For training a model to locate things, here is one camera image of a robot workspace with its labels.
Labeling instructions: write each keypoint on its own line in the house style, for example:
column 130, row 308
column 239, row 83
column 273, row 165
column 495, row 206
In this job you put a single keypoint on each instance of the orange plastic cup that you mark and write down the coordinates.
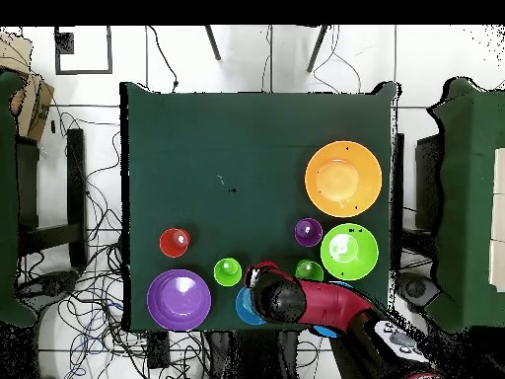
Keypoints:
column 174, row 242

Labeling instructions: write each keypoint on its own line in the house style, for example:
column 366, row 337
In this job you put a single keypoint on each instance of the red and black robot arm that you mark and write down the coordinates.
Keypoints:
column 327, row 304

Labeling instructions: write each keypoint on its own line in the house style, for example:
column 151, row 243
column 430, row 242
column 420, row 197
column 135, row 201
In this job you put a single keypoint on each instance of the purple plastic cup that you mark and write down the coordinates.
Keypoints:
column 308, row 232

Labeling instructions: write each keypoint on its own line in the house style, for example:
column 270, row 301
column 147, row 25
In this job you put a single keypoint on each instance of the ridged green plastic cup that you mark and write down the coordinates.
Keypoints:
column 227, row 272

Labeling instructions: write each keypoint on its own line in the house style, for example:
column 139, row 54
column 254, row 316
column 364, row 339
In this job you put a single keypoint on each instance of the dark green tablecloth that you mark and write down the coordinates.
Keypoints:
column 236, row 138

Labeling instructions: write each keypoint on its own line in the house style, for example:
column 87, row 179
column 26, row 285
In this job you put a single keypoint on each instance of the smooth green plastic cup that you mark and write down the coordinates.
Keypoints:
column 309, row 270

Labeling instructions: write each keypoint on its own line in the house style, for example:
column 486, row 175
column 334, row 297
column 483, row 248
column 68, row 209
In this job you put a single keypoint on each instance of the orange plastic bowl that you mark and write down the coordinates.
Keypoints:
column 343, row 179

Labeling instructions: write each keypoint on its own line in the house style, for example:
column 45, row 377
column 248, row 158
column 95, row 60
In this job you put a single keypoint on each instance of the small blue plastic bowl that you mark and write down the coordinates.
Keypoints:
column 244, row 308

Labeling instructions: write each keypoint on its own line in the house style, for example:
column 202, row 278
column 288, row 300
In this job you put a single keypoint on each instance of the green plastic bowl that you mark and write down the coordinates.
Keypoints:
column 349, row 251

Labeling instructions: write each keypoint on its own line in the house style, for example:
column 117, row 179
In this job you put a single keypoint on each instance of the purple plastic bowl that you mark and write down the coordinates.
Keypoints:
column 178, row 300

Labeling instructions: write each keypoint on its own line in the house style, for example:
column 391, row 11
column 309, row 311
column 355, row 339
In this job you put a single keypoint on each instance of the large blue plastic bowl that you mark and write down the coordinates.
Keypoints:
column 325, row 332

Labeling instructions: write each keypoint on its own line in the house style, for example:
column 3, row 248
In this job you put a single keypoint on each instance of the black tripod leg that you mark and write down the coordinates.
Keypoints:
column 213, row 43
column 317, row 49

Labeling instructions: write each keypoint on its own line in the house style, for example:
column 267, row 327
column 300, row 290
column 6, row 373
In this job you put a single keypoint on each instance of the neighbouring green-clothed table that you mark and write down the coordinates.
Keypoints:
column 465, row 197
column 8, row 197

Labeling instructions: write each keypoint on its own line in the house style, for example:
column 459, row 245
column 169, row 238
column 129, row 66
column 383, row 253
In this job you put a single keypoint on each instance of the cardboard box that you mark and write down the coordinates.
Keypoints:
column 37, row 106

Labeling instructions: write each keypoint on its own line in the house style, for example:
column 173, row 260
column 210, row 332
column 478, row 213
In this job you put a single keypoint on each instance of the black stand frame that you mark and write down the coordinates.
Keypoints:
column 428, row 185
column 75, row 177

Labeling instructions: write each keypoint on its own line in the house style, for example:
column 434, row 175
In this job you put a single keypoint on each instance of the grey pedestal foot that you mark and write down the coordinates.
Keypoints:
column 416, row 289
column 55, row 282

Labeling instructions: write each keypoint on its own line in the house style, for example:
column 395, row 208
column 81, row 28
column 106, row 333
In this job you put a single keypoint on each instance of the black square floor frame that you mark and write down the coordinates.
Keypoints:
column 64, row 43

